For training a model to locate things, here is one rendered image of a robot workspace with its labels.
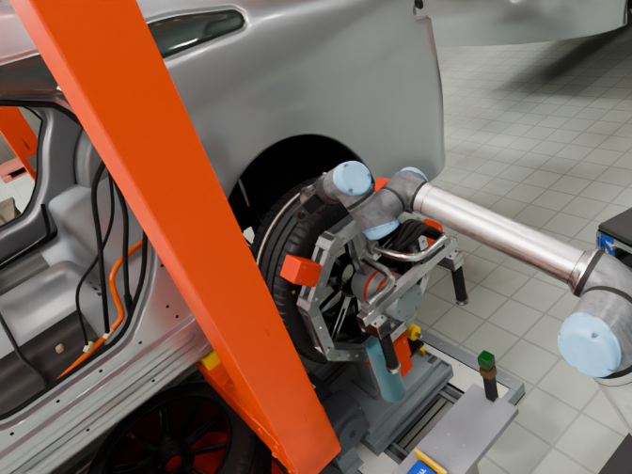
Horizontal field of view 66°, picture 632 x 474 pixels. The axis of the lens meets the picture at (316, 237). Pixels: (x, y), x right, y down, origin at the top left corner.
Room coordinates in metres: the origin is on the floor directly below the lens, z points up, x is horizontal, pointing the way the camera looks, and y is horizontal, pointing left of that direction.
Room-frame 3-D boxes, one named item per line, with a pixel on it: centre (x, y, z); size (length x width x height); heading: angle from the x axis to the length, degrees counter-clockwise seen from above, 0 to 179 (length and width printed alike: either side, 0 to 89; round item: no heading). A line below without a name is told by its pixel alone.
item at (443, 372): (1.47, -0.06, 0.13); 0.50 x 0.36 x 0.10; 119
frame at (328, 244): (1.31, -0.12, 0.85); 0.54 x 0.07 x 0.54; 119
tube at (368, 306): (1.15, -0.09, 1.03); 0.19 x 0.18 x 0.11; 29
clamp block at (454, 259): (1.21, -0.37, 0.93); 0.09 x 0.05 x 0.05; 29
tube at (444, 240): (1.25, -0.27, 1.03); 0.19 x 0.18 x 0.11; 29
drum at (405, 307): (1.25, -0.16, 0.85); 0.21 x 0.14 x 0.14; 29
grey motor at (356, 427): (1.35, 0.22, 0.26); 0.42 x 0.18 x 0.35; 29
